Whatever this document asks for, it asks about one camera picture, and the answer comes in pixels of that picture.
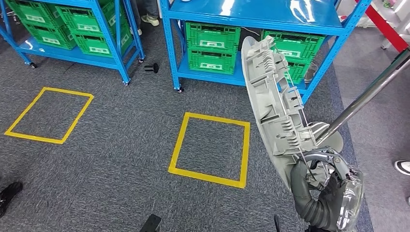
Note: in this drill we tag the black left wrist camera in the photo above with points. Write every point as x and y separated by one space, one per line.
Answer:
150 223

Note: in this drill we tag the black plastic spool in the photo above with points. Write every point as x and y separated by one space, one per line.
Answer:
152 68

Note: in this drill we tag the blue metal shelf rack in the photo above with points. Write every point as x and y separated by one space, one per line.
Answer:
64 54
256 12

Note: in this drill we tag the black belt stanchion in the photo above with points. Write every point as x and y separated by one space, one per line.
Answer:
311 75

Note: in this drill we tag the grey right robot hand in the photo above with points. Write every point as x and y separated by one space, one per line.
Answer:
349 195

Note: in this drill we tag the red barrier belt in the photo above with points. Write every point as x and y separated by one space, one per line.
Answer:
384 27

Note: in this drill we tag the grey wheel cover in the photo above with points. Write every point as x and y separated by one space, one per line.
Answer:
269 105

